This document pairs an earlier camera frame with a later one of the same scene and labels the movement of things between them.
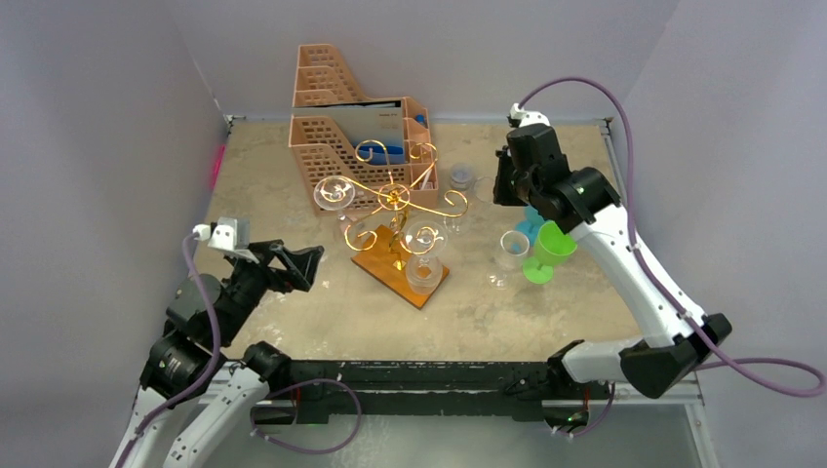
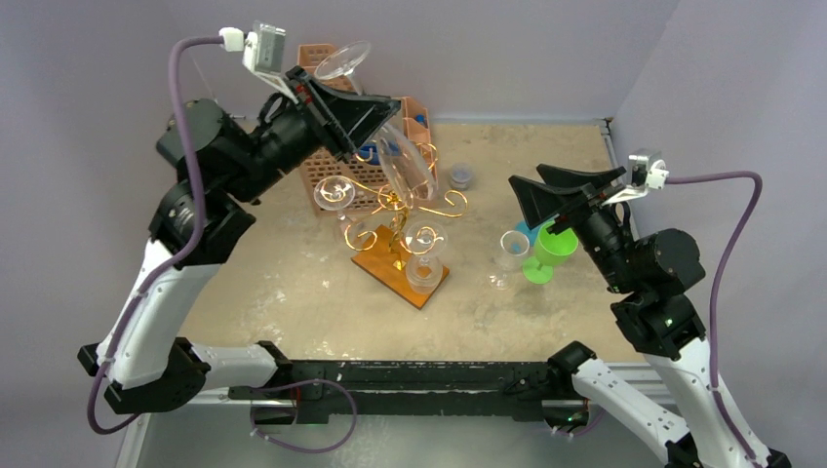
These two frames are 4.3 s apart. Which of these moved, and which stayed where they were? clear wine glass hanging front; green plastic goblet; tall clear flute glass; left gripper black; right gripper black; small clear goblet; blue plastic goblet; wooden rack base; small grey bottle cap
Moved: left gripper black; tall clear flute glass; right gripper black
Stayed: clear wine glass hanging front; blue plastic goblet; wooden rack base; small clear goblet; green plastic goblet; small grey bottle cap
